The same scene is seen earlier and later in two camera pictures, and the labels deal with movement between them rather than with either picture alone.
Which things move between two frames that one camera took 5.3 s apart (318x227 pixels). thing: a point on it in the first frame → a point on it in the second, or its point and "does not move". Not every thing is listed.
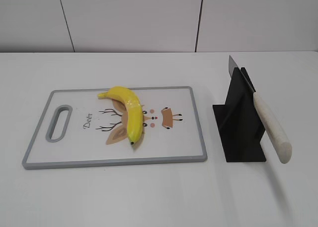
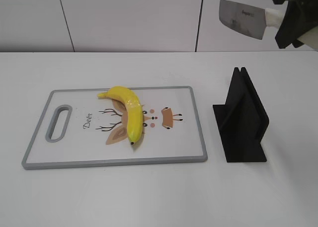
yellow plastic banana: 135,119 does not move
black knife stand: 239,124 does not move
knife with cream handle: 280,144 → 249,20
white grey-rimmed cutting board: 96,132 does not move
